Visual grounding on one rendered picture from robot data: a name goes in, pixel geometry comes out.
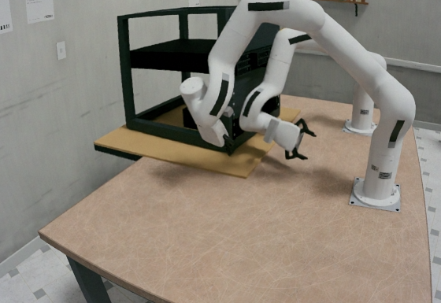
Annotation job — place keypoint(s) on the tan flat board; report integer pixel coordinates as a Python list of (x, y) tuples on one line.
[(240, 164)]

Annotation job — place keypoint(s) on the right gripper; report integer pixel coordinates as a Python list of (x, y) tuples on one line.
[(289, 137)]

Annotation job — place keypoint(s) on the black metal rack frame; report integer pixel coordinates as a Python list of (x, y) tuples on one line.
[(186, 59)]

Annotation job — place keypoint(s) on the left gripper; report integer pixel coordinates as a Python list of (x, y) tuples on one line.
[(217, 135)]

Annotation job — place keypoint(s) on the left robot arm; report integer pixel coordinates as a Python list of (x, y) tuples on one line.
[(396, 103)]

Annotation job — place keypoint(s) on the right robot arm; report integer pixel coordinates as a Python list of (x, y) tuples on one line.
[(284, 45)]

